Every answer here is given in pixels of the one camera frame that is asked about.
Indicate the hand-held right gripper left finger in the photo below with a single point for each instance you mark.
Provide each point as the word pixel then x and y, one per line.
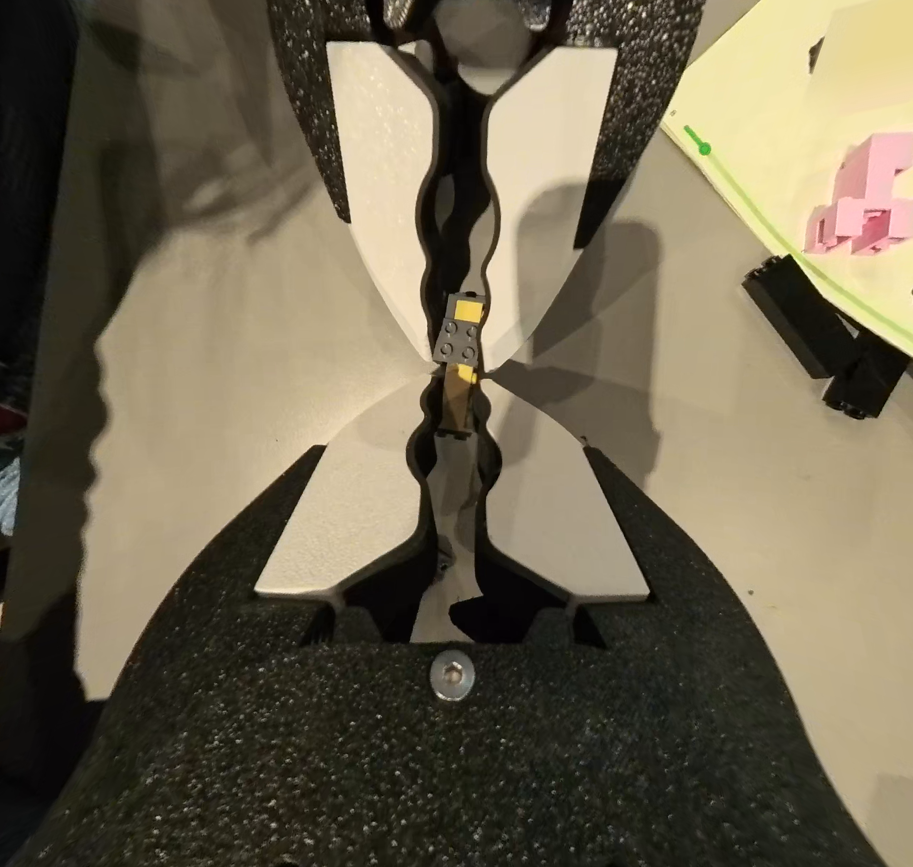
pixel 342 517

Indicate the pale green instruction booklet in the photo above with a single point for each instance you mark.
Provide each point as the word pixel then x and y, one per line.
pixel 770 61

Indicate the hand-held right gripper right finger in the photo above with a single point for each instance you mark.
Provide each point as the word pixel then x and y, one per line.
pixel 563 517

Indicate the grey square plate brick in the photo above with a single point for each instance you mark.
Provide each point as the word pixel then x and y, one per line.
pixel 456 339

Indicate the yellow and black brick block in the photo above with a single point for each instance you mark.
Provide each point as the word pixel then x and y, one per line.
pixel 456 403

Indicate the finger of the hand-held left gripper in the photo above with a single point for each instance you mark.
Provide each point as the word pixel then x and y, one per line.
pixel 378 168
pixel 549 168

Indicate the pink brick pig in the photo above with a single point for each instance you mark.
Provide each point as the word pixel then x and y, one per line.
pixel 863 189

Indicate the black long brick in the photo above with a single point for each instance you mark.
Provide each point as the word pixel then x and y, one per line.
pixel 792 310
pixel 870 375

